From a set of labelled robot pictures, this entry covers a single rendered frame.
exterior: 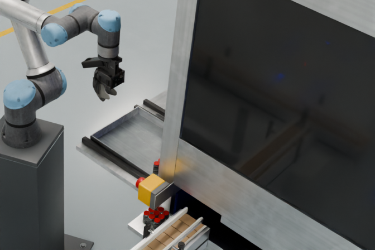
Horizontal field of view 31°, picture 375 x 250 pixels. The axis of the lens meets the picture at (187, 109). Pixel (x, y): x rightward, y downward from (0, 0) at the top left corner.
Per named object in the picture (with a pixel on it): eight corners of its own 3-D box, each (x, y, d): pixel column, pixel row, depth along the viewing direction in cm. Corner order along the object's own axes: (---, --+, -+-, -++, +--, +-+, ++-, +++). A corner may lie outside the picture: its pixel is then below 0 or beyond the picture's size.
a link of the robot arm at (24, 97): (-3, 115, 255) (-5, 87, 247) (24, 100, 265) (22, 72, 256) (19, 129, 250) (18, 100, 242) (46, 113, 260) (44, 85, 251)
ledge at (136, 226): (184, 229, 224) (185, 225, 223) (159, 251, 215) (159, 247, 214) (153, 207, 230) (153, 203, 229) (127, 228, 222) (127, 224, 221)
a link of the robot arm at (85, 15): (59, 9, 224) (83, 21, 220) (82, -2, 232) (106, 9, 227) (59, 29, 229) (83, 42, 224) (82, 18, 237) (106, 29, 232)
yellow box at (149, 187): (167, 199, 220) (169, 183, 216) (153, 210, 216) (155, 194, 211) (150, 187, 224) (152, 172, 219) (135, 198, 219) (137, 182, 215)
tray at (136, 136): (204, 154, 252) (205, 147, 250) (158, 188, 235) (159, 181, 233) (137, 113, 268) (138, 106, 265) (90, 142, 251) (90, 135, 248)
